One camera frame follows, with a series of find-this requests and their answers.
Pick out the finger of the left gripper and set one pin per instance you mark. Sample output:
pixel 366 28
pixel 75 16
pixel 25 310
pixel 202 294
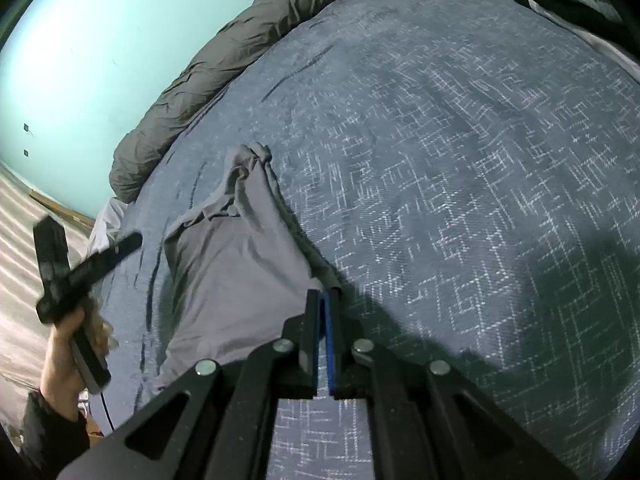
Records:
pixel 63 294

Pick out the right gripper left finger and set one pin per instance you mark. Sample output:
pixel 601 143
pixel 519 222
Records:
pixel 215 421

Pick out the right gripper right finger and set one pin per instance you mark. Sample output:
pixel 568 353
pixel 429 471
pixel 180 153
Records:
pixel 427 421

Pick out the grey garment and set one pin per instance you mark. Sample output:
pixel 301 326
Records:
pixel 240 265

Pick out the person's left forearm sleeve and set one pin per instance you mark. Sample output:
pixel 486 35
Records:
pixel 51 441

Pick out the person's left hand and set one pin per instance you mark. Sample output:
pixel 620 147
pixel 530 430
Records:
pixel 61 383

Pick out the beige striped curtain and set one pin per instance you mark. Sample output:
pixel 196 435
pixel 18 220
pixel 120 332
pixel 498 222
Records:
pixel 23 337

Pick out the light grey cloth bedside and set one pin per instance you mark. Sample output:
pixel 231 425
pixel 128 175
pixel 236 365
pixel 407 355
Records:
pixel 107 226

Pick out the blue patterned bed sheet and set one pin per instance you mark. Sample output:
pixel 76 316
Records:
pixel 471 170

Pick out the dark grey rolled duvet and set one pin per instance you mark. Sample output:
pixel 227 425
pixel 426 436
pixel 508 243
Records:
pixel 237 45

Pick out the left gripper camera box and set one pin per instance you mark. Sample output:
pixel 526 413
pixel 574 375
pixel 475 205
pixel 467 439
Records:
pixel 51 251

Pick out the wooden stick by wall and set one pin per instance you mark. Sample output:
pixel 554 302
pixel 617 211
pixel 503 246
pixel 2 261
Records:
pixel 60 207

